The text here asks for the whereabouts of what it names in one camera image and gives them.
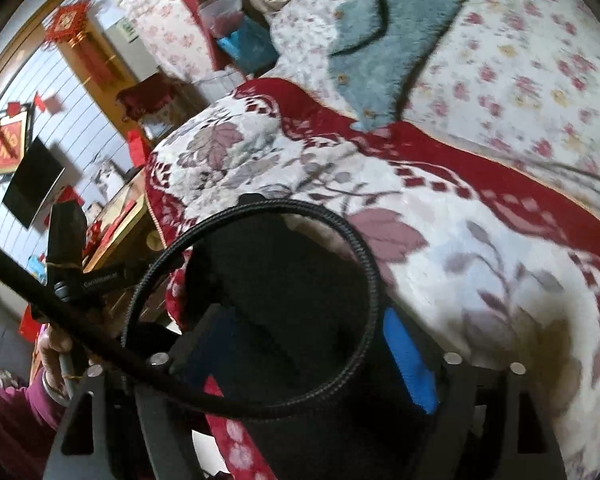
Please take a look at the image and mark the black corrugated cable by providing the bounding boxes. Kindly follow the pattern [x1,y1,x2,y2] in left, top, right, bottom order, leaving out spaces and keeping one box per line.
[119,198,384,421]

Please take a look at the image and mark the teal fleece garment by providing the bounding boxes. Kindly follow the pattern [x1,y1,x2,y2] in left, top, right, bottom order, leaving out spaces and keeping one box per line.
[328,0,465,132]

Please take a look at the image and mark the wooden side table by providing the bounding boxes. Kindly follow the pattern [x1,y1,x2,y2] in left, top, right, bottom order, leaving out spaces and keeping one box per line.
[83,169,163,311]

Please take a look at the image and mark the maroon sleeve forearm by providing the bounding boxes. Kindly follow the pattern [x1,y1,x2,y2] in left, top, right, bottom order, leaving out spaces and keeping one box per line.
[0,370,65,480]

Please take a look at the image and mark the black wall television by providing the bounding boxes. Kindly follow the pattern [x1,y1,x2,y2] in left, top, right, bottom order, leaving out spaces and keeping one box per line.
[3,138,65,228]

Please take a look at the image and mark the person's left hand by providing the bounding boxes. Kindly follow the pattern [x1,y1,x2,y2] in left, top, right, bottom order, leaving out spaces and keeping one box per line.
[36,324,72,393]

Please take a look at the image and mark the red chinese knot decoration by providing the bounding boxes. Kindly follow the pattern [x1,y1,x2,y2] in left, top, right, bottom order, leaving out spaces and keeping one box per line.
[44,0,133,92]

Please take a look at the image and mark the black pants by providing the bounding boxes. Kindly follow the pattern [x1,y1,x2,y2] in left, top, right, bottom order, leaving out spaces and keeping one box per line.
[182,214,415,479]

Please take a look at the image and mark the red white floral blanket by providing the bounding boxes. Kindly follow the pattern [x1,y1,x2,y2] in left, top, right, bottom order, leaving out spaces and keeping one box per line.
[146,79,600,479]

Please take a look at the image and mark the floral rose bed sheet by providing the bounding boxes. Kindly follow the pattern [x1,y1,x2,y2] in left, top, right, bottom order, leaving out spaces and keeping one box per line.
[117,0,600,214]

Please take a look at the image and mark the framed red fu picture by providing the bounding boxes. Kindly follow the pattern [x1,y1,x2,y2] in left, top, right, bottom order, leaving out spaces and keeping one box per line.
[0,103,34,183]

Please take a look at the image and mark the blue plastic bag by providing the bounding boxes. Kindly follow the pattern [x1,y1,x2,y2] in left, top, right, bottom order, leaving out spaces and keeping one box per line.
[216,16,279,75]

